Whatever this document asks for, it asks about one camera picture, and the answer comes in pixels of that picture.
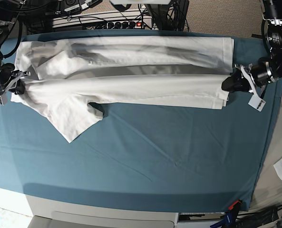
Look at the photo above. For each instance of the teal table cloth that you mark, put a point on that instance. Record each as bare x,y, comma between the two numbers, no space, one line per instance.
142,157

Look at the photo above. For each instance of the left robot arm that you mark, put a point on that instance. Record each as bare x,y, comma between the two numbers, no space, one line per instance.
255,78

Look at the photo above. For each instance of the blue clamp bottom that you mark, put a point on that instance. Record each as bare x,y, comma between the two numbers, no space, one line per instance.
226,221

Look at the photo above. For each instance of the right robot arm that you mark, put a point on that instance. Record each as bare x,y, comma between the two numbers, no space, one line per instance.
9,15

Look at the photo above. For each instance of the white T-shirt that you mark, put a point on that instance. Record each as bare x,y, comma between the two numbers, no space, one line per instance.
68,76

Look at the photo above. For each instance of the orange black clamp bottom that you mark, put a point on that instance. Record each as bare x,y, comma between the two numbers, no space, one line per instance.
237,202

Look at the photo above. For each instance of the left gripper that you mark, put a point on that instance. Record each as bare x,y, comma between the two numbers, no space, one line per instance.
242,81

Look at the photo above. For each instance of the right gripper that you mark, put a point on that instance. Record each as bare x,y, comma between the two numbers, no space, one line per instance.
10,81

